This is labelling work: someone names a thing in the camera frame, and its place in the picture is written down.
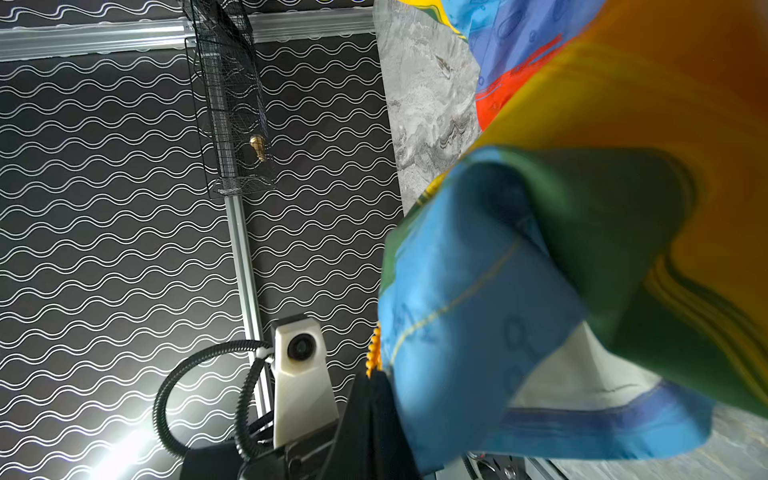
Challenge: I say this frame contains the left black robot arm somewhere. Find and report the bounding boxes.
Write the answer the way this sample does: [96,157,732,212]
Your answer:
[152,333,339,479]

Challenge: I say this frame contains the black wire wall basket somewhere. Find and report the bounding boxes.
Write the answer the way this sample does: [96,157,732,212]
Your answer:
[180,0,277,197]

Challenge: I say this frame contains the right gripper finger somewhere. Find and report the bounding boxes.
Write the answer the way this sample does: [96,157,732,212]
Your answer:
[319,371,420,480]

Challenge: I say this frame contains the rainbow striped jacket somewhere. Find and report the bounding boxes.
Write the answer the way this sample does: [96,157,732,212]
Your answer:
[370,1,767,473]

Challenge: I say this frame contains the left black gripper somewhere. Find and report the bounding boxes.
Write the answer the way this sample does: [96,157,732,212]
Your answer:
[239,419,340,479]

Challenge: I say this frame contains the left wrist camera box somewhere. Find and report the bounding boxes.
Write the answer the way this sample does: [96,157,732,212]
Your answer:
[272,313,339,448]

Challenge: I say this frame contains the brass object in basket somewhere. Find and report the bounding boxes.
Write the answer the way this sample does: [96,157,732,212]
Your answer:
[249,135,267,163]

